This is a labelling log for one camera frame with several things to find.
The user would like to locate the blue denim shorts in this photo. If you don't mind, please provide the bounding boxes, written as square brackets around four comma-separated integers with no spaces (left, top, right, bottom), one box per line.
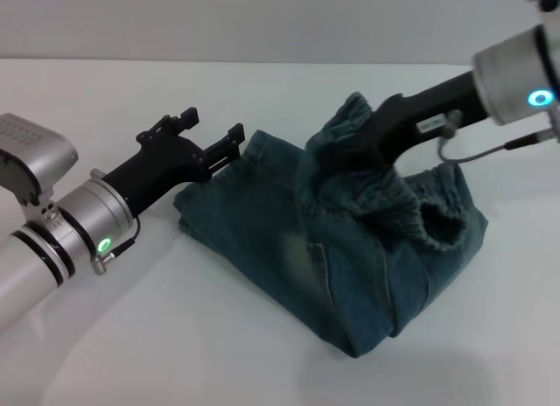
[172,90,490,347]

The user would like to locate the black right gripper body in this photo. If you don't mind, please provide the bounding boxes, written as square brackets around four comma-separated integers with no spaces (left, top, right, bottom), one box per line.
[365,71,487,167]

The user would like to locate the grey right arm cable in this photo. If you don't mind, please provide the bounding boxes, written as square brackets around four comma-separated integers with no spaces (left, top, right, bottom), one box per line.
[435,109,560,165]

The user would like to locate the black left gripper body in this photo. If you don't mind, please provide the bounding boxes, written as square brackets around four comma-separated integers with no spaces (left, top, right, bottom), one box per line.
[104,129,211,215]

